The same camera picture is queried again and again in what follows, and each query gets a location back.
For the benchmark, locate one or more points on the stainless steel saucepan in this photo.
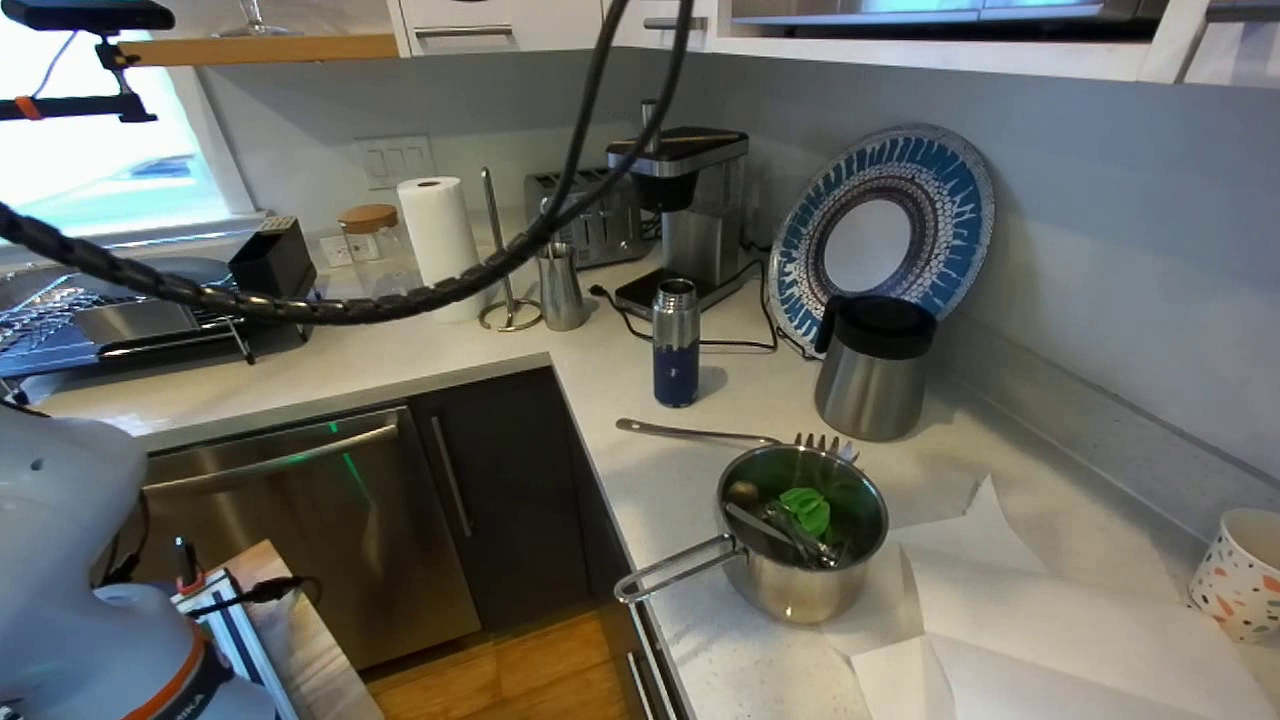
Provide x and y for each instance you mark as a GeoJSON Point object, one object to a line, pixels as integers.
{"type": "Point", "coordinates": [802, 593]}

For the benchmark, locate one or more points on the steel canister with black lid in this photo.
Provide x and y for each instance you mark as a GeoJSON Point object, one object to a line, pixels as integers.
{"type": "Point", "coordinates": [865, 385]}

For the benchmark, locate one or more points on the silver fork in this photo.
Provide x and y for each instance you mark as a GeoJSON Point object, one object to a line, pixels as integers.
{"type": "Point", "coordinates": [694, 434]}

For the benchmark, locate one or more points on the stainless steel microwave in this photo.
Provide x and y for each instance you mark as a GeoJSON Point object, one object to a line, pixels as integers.
{"type": "Point", "coordinates": [932, 8]}

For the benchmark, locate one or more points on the blue patterned cloth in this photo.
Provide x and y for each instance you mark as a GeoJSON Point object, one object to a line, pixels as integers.
{"type": "Point", "coordinates": [42, 332]}

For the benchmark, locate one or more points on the glass jar with wooden lid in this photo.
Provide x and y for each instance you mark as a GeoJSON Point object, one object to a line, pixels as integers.
{"type": "Point", "coordinates": [368, 247]}

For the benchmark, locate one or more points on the stainless steel toaster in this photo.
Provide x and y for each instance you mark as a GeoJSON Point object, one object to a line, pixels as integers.
{"type": "Point", "coordinates": [603, 227]}

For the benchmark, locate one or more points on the white paper towel roll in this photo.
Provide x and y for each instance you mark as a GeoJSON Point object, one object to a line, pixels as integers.
{"type": "Point", "coordinates": [439, 227]}

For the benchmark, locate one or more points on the white mug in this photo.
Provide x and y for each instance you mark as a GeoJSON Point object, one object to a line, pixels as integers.
{"type": "Point", "coordinates": [1243, 587]}

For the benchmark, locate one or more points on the dark lower cabinet door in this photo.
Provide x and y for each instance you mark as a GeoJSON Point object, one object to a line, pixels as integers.
{"type": "Point", "coordinates": [514, 495]}

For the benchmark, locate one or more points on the bright kitchen window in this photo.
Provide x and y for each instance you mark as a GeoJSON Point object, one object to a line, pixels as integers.
{"type": "Point", "coordinates": [134, 175]}

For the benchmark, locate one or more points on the wooden shelf board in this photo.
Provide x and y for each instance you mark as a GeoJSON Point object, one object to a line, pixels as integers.
{"type": "Point", "coordinates": [254, 50]}

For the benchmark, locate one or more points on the steel and blue bottle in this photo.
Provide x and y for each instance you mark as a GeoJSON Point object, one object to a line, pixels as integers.
{"type": "Point", "coordinates": [676, 346]}

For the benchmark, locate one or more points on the stainless steel dishwasher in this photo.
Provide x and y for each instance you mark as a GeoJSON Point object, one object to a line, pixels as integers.
{"type": "Point", "coordinates": [335, 534]}

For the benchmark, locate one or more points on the green plastic item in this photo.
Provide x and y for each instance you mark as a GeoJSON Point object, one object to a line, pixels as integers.
{"type": "Point", "coordinates": [804, 510]}

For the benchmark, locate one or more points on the steel black coffee maker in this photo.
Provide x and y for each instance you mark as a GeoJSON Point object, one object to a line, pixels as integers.
{"type": "Point", "coordinates": [700, 214]}

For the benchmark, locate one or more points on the white parchment paper sheet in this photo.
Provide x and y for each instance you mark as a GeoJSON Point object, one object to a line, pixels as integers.
{"type": "Point", "coordinates": [1066, 627]}

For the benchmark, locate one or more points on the narrow white upper cabinet door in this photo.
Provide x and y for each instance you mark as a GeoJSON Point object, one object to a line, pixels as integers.
{"type": "Point", "coordinates": [662, 35]}

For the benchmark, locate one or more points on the dark metal utensil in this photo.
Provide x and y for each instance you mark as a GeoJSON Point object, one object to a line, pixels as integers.
{"type": "Point", "coordinates": [775, 539]}

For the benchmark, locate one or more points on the small steel pitcher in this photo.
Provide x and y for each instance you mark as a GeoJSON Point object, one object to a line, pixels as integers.
{"type": "Point", "coordinates": [561, 295]}

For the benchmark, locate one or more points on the wooden robot mounting table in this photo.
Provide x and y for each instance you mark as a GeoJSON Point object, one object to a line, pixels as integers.
{"type": "Point", "coordinates": [305, 655]}

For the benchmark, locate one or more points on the blue patterned decorative plate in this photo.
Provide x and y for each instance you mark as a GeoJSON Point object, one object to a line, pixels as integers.
{"type": "Point", "coordinates": [942, 201]}

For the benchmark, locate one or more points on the black metal tray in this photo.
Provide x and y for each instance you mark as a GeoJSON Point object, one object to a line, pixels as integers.
{"type": "Point", "coordinates": [161, 332]}

